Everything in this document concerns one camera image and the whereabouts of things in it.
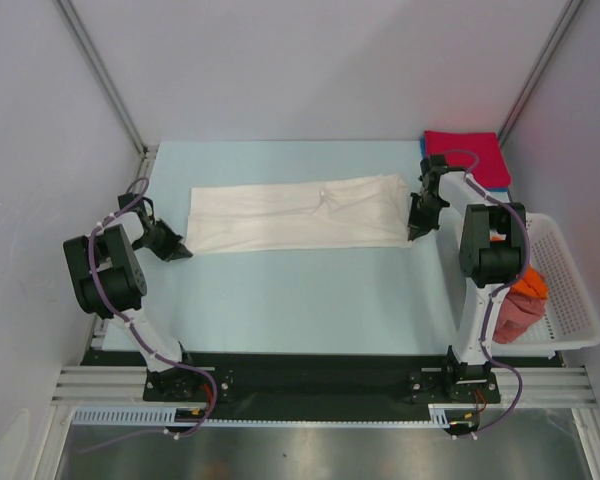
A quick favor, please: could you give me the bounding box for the white t shirt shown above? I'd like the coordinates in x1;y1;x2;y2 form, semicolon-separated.
185;174;411;255

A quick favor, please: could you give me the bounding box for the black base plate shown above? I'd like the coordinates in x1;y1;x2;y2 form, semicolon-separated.
82;347;564;422

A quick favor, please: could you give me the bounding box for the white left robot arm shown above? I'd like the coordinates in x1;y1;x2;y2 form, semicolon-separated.
63;193;201;400

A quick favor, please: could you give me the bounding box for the white plastic basket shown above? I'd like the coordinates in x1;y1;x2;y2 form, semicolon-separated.
494;213;600;357

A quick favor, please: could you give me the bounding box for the aluminium frame post left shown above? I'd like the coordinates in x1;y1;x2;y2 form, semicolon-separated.
53;0;147;158

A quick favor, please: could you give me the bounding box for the aluminium frame post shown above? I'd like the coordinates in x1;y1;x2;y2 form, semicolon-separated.
53;0;147;158
497;0;588;147

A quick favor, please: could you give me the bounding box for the pink t shirt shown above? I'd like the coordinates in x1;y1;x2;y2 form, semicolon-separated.
493;292;546;344

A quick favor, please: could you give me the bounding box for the folded red t shirt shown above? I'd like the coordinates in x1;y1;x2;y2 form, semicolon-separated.
423;130;512;189

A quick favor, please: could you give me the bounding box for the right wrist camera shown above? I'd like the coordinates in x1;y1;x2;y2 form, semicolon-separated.
420;154;449;194

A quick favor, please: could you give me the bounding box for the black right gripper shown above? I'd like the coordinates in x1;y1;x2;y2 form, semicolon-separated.
409;192;448;241

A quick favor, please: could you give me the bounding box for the orange t shirt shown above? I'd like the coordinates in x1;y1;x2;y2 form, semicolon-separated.
508;265;549;301

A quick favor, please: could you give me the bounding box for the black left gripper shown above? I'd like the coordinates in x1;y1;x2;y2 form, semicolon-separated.
132;219;191;263

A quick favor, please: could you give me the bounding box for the white slotted cable duct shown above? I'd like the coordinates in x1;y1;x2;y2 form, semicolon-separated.
72;404;478;429

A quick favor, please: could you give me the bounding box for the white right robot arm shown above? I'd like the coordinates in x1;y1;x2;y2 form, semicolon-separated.
407;169;530;401

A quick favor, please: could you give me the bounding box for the aluminium frame post right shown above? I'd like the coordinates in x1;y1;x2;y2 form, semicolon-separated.
497;0;588;147

